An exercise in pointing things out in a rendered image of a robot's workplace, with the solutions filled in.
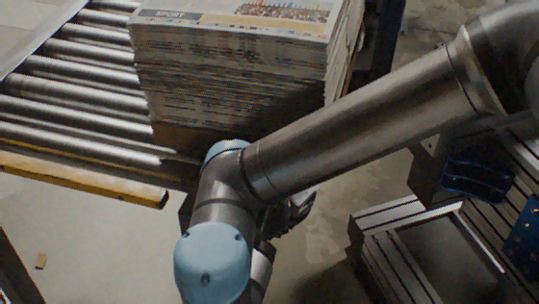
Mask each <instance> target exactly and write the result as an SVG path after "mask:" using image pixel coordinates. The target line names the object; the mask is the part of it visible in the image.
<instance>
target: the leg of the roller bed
mask: <svg viewBox="0 0 539 304"><path fill-rule="evenodd" d="M0 288H1V291H2V292H3V294H5V296H7V298H8V299H9V301H10V303H11V304H47V303H46V301H45V299H44V297H43V296H42V295H41V293H40V292H39V287H37V285H36V283H35V282H34V281H33V279H32V278H30V274H29V272H28V269H27V268H26V267H25V265H24V264H23V262H21V258H20V257H19V255H18V253H17V252H16V251H15V249H14V247H13V244H12V243H11V241H10V239H9V237H7V235H6V233H5V232H4V230H3V227H2V226H1V224H0Z"/></svg>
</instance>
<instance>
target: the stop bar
mask: <svg viewBox="0 0 539 304"><path fill-rule="evenodd" d="M0 171H1V172H4V173H8V174H11V175H14V176H18V177H22V178H29V179H33V180H37V181H41V182H43V183H47V184H50V185H54V186H61V187H65V188H69V189H73V190H78V191H82V192H86V193H93V194H96V195H100V196H104V197H108V198H112V199H114V200H118V201H125V202H129V203H132V204H137V205H140V206H144V207H146V208H150V209H157V210H162V209H163V208H164V207H165V205H166V203H167V202H168V200H169V198H170V196H169V192H168V190H165V189H162V188H158V187H154V186H150V185H143V184H139V183H136V182H132V181H128V180H124V179H121V178H117V177H110V176H106V175H102V174H98V173H95V172H91V171H86V170H84V169H77V168H72V167H68V166H65V165H58V164H54V163H51V162H47V161H40V160H36V159H32V158H28V157H24V156H20V155H16V154H14V153H5V152H2V151H0Z"/></svg>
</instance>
